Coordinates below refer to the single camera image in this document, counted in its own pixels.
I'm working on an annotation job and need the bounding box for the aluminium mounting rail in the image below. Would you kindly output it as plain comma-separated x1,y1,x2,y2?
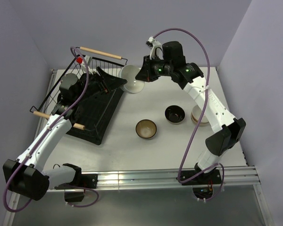
13,165,261,194

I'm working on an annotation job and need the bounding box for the beige bowl black inside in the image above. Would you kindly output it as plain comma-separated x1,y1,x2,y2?
165,105,185,124

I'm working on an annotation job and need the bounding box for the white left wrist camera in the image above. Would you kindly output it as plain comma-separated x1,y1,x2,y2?
76,55,93,74

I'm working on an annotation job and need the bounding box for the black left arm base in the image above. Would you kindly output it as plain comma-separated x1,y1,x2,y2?
54,174,98,205

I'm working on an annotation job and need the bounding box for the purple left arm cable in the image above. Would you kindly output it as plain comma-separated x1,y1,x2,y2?
2,46,100,212

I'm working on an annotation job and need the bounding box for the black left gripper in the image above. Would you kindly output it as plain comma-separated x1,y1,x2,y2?
75,67,127,104

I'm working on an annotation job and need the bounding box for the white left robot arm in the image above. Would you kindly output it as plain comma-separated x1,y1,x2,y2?
3,67,127,201

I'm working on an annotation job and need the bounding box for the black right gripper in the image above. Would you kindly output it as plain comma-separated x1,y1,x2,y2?
135,54,173,82

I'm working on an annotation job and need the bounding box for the black wire dish rack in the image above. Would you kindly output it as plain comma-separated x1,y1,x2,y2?
29,47,128,139

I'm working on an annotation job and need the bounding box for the cream bowl brown base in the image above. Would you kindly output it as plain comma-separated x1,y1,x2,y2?
191,105,209,125

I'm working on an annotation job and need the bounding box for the black plastic drip tray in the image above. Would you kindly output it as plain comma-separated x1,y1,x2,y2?
66,87,125,145

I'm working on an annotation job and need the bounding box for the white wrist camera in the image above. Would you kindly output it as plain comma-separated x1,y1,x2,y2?
76,55,93,74
146,36,162,60

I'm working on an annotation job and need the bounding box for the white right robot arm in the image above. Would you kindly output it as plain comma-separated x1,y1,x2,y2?
135,37,246,184

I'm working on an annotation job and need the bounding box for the white ceramic bowl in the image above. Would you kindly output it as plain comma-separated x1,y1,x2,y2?
117,65,145,94

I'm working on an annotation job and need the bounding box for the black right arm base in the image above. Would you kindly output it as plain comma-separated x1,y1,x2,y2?
181,169,222,199

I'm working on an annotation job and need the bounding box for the cream bowl bottom of stack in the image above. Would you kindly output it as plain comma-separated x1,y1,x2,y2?
191,116,209,127

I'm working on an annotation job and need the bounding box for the wooden rack handle far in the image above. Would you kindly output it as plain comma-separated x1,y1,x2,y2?
79,47,123,60

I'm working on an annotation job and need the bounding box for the tan bowl dark rim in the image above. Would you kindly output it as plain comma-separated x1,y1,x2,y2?
135,119,157,139

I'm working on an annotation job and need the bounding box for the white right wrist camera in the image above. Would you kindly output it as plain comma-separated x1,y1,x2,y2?
146,36,162,60

